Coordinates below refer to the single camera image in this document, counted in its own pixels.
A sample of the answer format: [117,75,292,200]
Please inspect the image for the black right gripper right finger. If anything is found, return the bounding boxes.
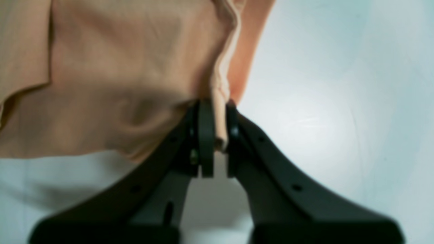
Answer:
[226,101,405,244]

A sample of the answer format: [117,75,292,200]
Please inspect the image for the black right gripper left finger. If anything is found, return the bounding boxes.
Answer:
[29,99,215,244]

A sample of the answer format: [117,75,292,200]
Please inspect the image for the peach t-shirt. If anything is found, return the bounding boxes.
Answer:
[0,0,275,162]

